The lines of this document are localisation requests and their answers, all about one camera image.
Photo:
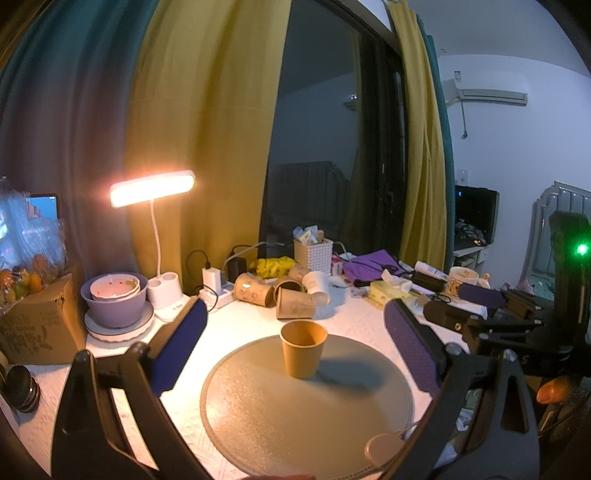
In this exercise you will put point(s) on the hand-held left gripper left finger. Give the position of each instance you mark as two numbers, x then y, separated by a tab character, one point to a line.
180	341

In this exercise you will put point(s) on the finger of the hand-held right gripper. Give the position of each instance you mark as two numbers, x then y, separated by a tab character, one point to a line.
450	314
480	294

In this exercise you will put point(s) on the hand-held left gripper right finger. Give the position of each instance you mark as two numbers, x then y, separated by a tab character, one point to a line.
413	346

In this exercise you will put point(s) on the plain brown paper cup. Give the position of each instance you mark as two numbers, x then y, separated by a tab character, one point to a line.
302	353

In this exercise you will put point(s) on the printed brown paper cup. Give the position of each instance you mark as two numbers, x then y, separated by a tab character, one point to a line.
253	290
295	304
288	282

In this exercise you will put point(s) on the white paper cup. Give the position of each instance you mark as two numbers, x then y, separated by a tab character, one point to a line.
317	285

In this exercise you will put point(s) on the person's right hand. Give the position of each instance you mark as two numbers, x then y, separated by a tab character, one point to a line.
551	392

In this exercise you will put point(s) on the printed ceramic mug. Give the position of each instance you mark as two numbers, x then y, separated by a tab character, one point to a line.
461	279

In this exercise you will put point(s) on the white plate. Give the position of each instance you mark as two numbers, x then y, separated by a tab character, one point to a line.
138	330

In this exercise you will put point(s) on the yellow tissue box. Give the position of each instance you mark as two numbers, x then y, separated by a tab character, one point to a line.
388	290

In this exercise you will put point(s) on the white power strip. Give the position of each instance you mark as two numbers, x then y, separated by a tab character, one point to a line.
221	295

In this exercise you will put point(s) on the white charger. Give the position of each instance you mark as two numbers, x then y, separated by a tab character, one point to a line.
211	280

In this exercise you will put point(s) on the purple bowl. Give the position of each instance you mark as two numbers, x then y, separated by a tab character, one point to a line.
115	311

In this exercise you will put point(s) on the grey padded headboard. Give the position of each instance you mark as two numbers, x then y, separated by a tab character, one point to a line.
540	240

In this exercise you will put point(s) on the black monitor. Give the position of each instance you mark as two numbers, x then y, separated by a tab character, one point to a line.
475	212

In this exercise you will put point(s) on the purple cloth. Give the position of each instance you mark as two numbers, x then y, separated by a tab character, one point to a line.
369	265

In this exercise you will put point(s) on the black power adapter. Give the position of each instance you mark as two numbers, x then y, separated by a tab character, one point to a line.
237	268

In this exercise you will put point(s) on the yellow cloth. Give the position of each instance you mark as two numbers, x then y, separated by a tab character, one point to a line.
272	266

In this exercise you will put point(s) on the round grey mat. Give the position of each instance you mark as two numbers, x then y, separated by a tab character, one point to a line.
277	415

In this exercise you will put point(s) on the white plastic basket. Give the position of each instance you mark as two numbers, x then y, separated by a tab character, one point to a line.
314	256

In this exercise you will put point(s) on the narrow yellow curtain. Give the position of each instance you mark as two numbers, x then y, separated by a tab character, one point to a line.
420	161

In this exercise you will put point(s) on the cardboard box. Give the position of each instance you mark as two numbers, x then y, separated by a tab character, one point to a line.
32	327

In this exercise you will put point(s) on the white desk lamp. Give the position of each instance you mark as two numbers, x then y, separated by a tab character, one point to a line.
154	189

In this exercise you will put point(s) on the plastic bag of fruit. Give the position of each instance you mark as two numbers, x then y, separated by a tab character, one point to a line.
27	258

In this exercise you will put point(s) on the tablet screen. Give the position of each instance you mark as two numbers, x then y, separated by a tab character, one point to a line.
44	207

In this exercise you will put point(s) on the wide yellow curtain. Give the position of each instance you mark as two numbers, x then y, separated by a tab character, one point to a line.
203	138

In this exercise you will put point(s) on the white air conditioner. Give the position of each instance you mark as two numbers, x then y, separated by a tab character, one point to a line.
491	87

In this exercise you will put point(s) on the dark glass sliding door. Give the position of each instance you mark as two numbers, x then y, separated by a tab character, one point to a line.
332	138

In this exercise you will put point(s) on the wide teal curtain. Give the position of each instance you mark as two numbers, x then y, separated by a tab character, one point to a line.
55	115

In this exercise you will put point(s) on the black camera lens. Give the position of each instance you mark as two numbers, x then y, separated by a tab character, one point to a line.
21	390

